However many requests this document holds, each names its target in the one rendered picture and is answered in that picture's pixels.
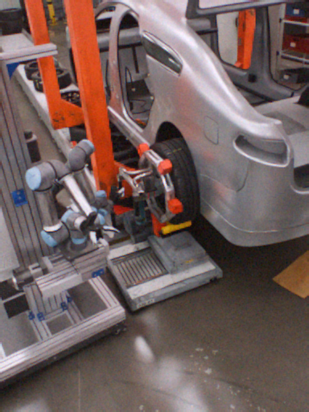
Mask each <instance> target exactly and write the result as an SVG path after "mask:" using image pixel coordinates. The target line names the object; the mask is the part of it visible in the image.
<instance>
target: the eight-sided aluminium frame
mask: <svg viewBox="0 0 309 412"><path fill-rule="evenodd" d="M148 159H149V160H150V161H151V162H152V163H153V164H154V167H155V168H157V171H158V173H159V177H160V180H161V182H162V185H163V189H164V193H165V204H166V213H165V214H164V213H163V211H162V210H161V209H160V208H159V207H158V205H157V203H155V199H154V197H153V198H151V201H152V203H151V202H150V199H147V200H146V201H147V203H148V206H149V207H148V208H149V209H150V211H151V212H152V213H153V214H154V216H155V217H157V219H158V220H159V222H160V223H161V224H162V223H165V222H168V221H170V220H171V219H172V217H173V216H175V214H173V213H172V212H171V211H170V210H168V208H167V201H168V200H170V195H171V200H173V199H174V198H175V189H174V186H173V184H172V182H171V177H170V176H169V175H168V173H167V174H164V175H165V178H166V181H167V184H166V182H165V179H164V176H163V175H161V174H160V172H159V169H158V167H159V162H160V161H163V160H162V159H161V158H160V157H159V156H157V155H156V154H155V153H154V152H153V150H146V151H144V152H142V156H141V158H140V159H139V160H138V165H139V170H142V168H143V167H144V170H145V169H147V163H148ZM167 185H168V186H167ZM155 210H157V211H155Z"/></svg>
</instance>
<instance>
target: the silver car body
mask: <svg viewBox="0 0 309 412"><path fill-rule="evenodd" d="M287 3H292V4H294V5H296V6H297V7H300V8H301V9H303V11H304V12H306V13H307V14H308V15H309V0H104V1H103V2H102V3H101V4H100V5H99V6H98V7H97V8H96V9H95V10H94V18H95V25H96V31H98V32H97V42H98V50H99V56H100V62H101V73H102V80H103V86H104V93H106V94H107V95H108V96H109V97H111V98H110V99H109V106H108V107H107V111H108V116H109V120H110V121H111V122H112V123H113V124H114V125H115V126H116V127H117V128H118V129H119V130H120V131H121V132H122V133H123V134H124V135H125V136H126V137H127V139H128V141H129V142H131V143H132V144H133V145H134V147H135V148H136V149H137V147H138V145H140V144H144V143H147V144H148V146H149V148H150V146H151V145H152V144H154V141H155V131H157V129H158V126H159V123H160V122H162V121H164V120H168V121H171V122H173V123H174V124H175V125H176V126H177V128H178V130H179V131H180V133H181V134H182V135H183V136H184V138H185V141H186V143H187V145H188V147H189V150H190V151H191V155H192V159H193V162H194V165H195V168H196V172H197V175H198V180H199V186H200V213H201V214H202V215H203V216H204V217H205V219H206V220H207V221H209V222H210V223H211V224H212V225H213V226H214V227H215V228H216V229H217V230H218V231H219V233H220V234H222V235H223V236H224V237H225V238H226V239H227V240H228V241H230V242H231V243H233V244H236V245H238V246H242V247H254V246H263V245H267V244H272V243H276V242H280V241H287V240H290V239H293V238H296V237H301V236H305V235H307V234H309V81H308V82H307V83H306V84H305V85H304V86H303V87H302V88H300V89H298V90H294V89H293V88H291V87H288V86H285V85H283V84H279V83H278V82H277V81H276V80H275V79H273V78H272V74H271V71H270V22H269V13H268V6H276V5H281V4H287ZM111 7H114V8H115V11H114V12H109V13H104V14H102V13H103V12H104V11H105V10H106V9H108V8H111ZM250 9H255V29H254V32H253V46H252V53H251V60H250V66H249V68H247V69H243V68H239V67H237V66H235V65H231V64H228V63H226V61H224V60H223V59H221V58H220V53H219V43H218V28H217V22H216V15H219V14H228V13H233V12H239V11H245V10H250ZM132 25H138V26H133V27H125V26H132ZM121 27H123V28H121ZM105 29H110V30H107V31H100V30H105Z"/></svg>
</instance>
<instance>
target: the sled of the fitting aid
mask: <svg viewBox="0 0 309 412"><path fill-rule="evenodd" d="M155 236H157V235H155V234H154V235H151V236H149V237H147V240H148V243H149V246H150V247H151V248H152V249H153V251H154V253H155V254H157V255H158V257H159V259H160V261H161V262H162V263H163V264H164V266H165V267H166V269H167V271H168V273H170V274H171V275H173V274H177V273H179V272H182V271H185V270H187V269H189V268H192V267H194V266H198V265H201V264H204V263H206V262H209V255H208V254H207V253H206V252H205V255H203V256H201V257H199V258H197V259H193V260H191V261H189V262H185V263H181V264H178V265H177V266H173V264H172V263H171V261H170V260H168V259H167V256H166V255H165V253H164V252H163V251H162V250H161V249H160V247H159V246H158V243H157V242H155V239H154V237H155Z"/></svg>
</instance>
